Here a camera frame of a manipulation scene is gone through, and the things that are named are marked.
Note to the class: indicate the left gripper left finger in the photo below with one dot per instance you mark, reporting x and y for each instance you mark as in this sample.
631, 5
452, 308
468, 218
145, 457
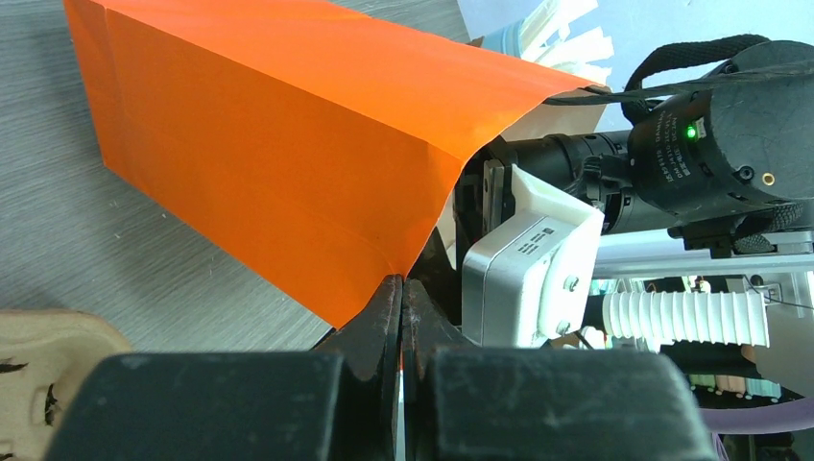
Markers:
364, 417

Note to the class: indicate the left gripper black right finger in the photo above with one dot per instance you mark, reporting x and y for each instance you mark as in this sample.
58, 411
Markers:
425, 331

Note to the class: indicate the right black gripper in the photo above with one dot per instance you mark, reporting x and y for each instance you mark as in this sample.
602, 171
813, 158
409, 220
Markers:
593, 167

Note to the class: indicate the orange paper bag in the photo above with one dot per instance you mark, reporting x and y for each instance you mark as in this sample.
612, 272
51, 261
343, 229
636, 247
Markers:
315, 144

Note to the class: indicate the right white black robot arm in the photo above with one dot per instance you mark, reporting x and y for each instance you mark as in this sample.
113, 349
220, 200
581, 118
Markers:
719, 153

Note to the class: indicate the white paper-wrapped straws bundle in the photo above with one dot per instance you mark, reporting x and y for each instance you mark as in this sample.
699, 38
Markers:
545, 38

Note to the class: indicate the blue straw holder cup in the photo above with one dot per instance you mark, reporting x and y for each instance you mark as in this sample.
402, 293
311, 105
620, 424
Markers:
506, 41

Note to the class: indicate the brown pulp cup carrier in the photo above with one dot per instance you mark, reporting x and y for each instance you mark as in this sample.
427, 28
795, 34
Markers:
45, 357

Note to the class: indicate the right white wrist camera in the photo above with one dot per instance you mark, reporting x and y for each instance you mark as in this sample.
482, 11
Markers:
527, 281

